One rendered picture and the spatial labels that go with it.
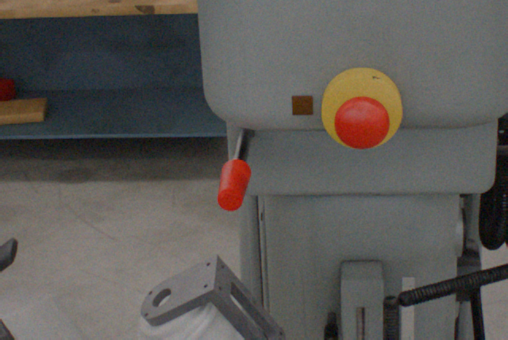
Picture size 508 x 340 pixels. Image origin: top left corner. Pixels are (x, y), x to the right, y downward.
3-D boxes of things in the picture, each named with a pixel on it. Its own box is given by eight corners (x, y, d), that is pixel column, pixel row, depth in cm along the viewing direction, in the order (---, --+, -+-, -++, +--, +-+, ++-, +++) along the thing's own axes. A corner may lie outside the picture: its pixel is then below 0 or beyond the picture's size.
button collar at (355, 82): (402, 149, 75) (402, 75, 73) (321, 150, 76) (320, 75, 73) (400, 139, 77) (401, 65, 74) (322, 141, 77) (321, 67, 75)
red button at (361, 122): (390, 153, 72) (390, 102, 70) (334, 154, 72) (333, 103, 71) (388, 136, 75) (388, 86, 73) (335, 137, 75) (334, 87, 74)
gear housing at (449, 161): (500, 199, 88) (505, 94, 84) (228, 202, 91) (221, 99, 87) (461, 75, 119) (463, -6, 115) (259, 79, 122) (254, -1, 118)
